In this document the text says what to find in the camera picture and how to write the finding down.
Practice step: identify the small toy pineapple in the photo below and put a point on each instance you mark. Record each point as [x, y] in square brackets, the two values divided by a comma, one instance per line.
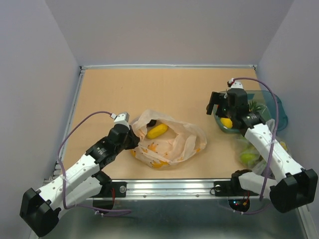
[255, 106]

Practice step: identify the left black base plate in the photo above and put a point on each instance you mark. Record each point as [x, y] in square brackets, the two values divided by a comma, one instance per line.
[114, 189]

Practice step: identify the aluminium back rail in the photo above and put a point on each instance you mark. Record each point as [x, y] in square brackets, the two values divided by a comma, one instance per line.
[168, 66]

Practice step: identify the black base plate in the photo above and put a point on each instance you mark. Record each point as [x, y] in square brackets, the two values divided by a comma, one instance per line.
[114, 189]
[229, 189]

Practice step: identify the teal plastic tray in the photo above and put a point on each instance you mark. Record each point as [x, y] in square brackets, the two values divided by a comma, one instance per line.
[263, 97]

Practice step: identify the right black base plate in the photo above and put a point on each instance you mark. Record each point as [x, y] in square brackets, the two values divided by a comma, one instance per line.
[229, 189]

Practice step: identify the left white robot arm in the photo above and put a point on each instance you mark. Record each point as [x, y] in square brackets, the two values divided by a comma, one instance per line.
[42, 209]

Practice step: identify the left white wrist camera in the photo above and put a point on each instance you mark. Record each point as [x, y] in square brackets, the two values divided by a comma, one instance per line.
[121, 118]

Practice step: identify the aluminium rail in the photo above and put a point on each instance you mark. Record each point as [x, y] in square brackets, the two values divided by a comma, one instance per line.
[169, 189]
[57, 168]
[168, 66]

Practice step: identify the aluminium left rail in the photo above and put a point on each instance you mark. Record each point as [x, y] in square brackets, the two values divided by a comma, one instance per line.
[57, 168]

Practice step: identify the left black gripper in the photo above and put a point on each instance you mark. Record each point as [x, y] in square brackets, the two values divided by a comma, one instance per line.
[134, 139]

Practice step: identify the dark red fruit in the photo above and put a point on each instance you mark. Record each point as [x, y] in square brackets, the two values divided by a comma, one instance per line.
[152, 123]

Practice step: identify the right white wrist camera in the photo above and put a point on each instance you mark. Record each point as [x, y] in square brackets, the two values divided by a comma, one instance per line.
[234, 84]

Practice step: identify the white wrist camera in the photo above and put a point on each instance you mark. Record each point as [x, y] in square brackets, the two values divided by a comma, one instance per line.
[121, 118]
[234, 84]

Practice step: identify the orange printed plastic bag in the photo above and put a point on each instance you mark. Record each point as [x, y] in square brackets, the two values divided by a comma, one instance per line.
[179, 143]

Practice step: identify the bag of green fruit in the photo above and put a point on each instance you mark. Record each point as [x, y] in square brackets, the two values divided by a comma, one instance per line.
[249, 156]

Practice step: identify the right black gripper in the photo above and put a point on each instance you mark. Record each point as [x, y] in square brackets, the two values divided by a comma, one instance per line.
[216, 98]

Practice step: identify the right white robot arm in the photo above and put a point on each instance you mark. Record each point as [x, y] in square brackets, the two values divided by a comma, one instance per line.
[293, 186]

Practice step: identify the aluminium front rail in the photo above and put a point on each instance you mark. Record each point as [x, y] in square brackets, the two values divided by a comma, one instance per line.
[169, 189]

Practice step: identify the yellow banana fruit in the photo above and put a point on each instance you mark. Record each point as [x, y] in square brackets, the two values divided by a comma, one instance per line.
[157, 131]

